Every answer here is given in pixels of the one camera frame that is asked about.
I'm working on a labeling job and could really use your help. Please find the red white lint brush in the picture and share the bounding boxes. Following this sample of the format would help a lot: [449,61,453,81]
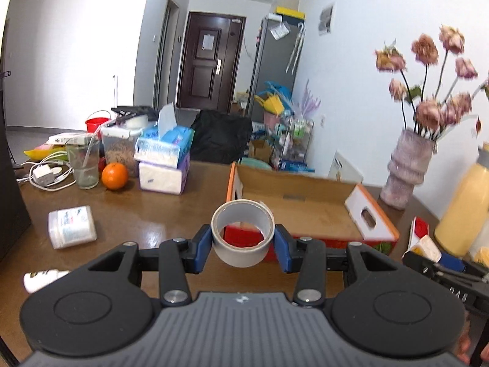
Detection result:
[408,217,442,263]

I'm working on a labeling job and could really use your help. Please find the white tape roll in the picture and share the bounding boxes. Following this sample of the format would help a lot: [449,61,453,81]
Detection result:
[211,199,275,269]

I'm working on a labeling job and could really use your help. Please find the orange cardboard box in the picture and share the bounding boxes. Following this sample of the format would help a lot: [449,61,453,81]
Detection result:
[226,163,399,254]

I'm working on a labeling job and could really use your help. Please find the yellow thermos jug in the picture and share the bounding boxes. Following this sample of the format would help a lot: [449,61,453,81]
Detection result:
[434,143,488,258]

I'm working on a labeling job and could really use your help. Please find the purple tissue pack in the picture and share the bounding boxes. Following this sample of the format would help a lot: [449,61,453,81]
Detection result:
[139,153,191,195]

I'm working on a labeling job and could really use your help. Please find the white board on floor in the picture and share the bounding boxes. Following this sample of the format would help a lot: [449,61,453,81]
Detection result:
[327,151,364,183]

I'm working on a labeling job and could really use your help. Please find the orange fruit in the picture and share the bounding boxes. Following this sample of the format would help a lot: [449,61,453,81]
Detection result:
[101,162,128,191]

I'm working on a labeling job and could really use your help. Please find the white pill jar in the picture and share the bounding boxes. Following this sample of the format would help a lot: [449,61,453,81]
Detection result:
[48,206,97,249]

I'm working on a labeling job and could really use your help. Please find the blue tissue pack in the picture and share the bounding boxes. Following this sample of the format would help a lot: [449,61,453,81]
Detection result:
[134,104,195,168]

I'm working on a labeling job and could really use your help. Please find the black folding chair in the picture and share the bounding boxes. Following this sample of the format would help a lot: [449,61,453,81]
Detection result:
[190,110,253,164]

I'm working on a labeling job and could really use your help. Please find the clear food container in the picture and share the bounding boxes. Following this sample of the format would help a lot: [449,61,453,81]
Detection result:
[100,122,156,178]

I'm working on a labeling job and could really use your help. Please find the pink textured vase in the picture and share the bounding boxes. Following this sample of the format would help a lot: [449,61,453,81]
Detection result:
[381,129,436,210]

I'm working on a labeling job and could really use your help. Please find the clear drinking glass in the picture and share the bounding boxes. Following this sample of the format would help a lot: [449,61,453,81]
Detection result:
[65,133,99,190]

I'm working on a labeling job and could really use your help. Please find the white spray bottle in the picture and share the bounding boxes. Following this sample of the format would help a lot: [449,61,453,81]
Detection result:
[23,269,70,294]

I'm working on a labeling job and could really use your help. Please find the white power adapter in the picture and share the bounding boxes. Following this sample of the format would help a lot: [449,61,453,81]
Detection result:
[31,164,56,187]

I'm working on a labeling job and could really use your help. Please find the red bucket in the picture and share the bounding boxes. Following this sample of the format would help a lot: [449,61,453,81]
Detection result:
[85,110,111,133]

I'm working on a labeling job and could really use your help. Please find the black monitor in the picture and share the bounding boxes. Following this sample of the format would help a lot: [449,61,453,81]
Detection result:
[0,107,31,260]

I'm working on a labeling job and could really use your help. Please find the dried pink roses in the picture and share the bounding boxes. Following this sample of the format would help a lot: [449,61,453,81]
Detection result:
[375,25,488,143]

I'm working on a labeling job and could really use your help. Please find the dark brown door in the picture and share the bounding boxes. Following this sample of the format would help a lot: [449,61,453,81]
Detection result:
[177,12,246,113]

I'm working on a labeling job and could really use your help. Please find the grey refrigerator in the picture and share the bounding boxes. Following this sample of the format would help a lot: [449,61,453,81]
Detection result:
[246,16,304,123]

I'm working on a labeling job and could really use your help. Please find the wire storage rack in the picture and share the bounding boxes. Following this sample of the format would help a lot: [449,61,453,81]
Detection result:
[268,116,315,172]

